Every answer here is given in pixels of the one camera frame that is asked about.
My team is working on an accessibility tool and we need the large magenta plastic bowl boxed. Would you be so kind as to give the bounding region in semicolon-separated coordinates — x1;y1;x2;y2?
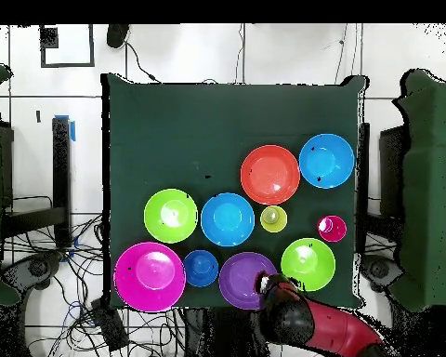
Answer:
112;241;188;313

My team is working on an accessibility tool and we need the black power box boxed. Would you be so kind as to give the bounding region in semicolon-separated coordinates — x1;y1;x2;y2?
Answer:
89;297;130;351

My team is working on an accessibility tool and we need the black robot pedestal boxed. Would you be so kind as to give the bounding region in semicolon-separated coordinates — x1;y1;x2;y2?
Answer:
183;307;270;357

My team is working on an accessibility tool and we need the green plastic bowl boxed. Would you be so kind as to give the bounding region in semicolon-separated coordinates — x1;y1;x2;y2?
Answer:
143;188;199;245
280;237;336;292

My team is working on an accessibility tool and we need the tangle of floor cables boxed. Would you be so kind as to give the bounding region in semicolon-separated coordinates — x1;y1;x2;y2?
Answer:
1;194;187;357

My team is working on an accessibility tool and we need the yellow plastic cup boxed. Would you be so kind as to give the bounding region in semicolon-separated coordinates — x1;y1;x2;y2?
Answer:
259;205;288;234

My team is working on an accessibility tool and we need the thin black cable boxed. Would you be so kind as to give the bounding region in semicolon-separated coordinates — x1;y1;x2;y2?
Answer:
334;23;349;86
235;23;246;84

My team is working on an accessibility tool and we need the orange plastic bowl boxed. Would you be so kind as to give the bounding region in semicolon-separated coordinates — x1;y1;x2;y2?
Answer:
240;144;301;206

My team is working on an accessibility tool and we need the dark green tablecloth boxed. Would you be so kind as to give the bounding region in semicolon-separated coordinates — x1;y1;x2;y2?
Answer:
101;73;367;310

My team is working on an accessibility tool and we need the light blue plastic bowl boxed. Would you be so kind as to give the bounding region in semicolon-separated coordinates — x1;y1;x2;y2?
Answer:
298;133;356;190
200;192;256;247

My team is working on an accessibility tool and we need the small dark blue bowl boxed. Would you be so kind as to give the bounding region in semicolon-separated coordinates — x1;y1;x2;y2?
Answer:
182;249;220;288

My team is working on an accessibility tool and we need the purple plastic bowl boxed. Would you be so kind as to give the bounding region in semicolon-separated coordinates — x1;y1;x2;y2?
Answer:
217;251;280;311

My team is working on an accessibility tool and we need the black metal stand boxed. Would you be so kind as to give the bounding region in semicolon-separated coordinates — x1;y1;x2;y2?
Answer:
1;116;73;248
378;126;408;243

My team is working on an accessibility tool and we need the black camera cable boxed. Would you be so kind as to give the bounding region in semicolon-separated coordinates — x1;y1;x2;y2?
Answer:
125;39;162;84

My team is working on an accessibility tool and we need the red plastic cup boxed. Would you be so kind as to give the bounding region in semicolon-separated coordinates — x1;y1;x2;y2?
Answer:
317;215;348;244

